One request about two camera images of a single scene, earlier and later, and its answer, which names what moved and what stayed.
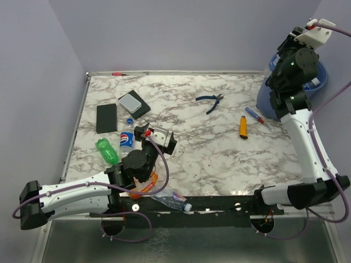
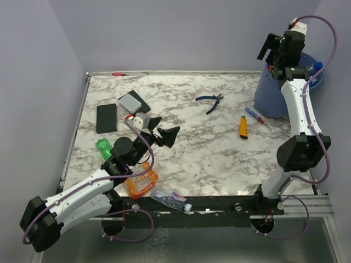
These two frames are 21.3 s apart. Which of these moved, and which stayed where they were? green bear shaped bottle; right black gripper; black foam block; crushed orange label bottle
Moved: right black gripper
Stayed: black foam block; crushed orange label bottle; green bear shaped bottle
